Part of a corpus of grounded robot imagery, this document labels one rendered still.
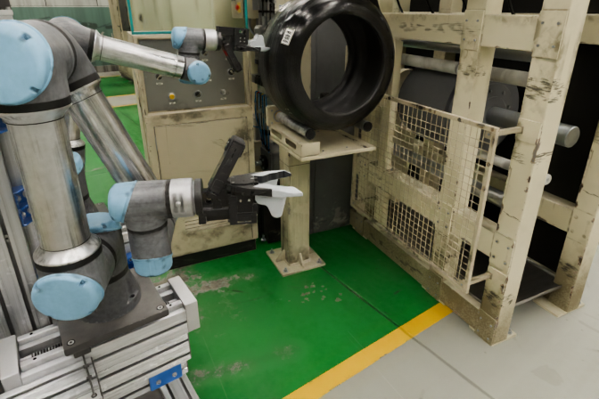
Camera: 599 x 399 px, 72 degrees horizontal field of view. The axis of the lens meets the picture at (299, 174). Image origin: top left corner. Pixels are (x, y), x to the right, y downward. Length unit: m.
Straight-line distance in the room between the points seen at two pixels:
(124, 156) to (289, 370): 1.24
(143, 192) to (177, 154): 1.40
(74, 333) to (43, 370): 0.10
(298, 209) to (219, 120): 0.63
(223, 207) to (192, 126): 1.38
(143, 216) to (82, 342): 0.36
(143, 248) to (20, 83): 0.34
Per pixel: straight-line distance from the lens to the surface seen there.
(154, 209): 0.80
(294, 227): 2.29
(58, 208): 0.83
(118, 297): 1.07
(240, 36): 1.61
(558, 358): 2.21
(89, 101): 0.89
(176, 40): 1.54
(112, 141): 0.90
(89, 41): 1.38
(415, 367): 1.94
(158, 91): 2.16
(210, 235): 2.42
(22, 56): 0.74
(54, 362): 1.13
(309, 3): 1.65
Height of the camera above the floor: 1.38
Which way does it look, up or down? 22 degrees down
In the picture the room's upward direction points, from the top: straight up
